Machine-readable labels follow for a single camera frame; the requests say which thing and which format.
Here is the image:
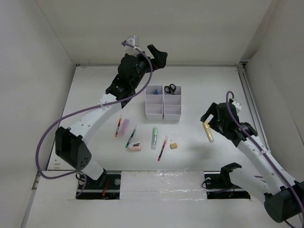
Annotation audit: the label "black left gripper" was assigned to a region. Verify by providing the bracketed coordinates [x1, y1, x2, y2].
[128, 45, 167, 89]

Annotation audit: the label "yellow highlighter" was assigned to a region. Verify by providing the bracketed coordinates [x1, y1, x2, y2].
[202, 122, 214, 143]

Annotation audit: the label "black handled scissors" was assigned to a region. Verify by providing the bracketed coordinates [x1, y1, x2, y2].
[164, 84, 176, 95]

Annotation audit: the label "green highlighter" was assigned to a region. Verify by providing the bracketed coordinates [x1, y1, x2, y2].
[151, 127, 158, 150]

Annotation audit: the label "purple highlighter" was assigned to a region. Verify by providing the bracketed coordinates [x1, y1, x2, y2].
[119, 119, 129, 136]

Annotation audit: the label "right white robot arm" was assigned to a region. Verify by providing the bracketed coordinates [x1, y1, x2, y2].
[200, 99, 304, 223]

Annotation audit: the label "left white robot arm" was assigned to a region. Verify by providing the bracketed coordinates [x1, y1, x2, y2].
[55, 41, 168, 188]

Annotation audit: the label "right white divided organizer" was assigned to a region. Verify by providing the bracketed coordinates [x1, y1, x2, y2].
[163, 86, 181, 121]

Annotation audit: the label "white divided organizer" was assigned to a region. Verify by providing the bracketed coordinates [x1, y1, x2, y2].
[145, 85, 163, 121]
[163, 86, 181, 121]

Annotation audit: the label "left white divided organizer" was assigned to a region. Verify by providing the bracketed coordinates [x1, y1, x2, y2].
[145, 85, 163, 121]

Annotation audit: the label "yellow eraser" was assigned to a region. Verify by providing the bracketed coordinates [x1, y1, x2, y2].
[170, 143, 178, 149]

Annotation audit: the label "red ink pen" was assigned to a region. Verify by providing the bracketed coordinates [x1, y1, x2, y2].
[157, 135, 169, 162]

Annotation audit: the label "green ink pen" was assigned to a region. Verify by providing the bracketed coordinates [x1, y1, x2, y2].
[125, 125, 138, 148]

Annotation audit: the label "pink mini stapler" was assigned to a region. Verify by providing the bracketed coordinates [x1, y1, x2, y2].
[127, 142, 142, 152]

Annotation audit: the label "orange ink pen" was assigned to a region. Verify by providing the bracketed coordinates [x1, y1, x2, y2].
[115, 117, 122, 137]

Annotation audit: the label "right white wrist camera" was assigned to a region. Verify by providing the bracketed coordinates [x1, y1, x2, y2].
[232, 100, 242, 113]

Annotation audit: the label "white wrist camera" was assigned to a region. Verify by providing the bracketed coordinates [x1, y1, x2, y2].
[123, 35, 139, 56]
[232, 100, 242, 113]

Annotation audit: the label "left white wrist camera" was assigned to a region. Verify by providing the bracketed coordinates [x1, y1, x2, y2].
[123, 35, 139, 56]

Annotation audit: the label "aluminium side rail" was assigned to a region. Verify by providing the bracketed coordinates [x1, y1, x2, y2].
[237, 61, 269, 149]

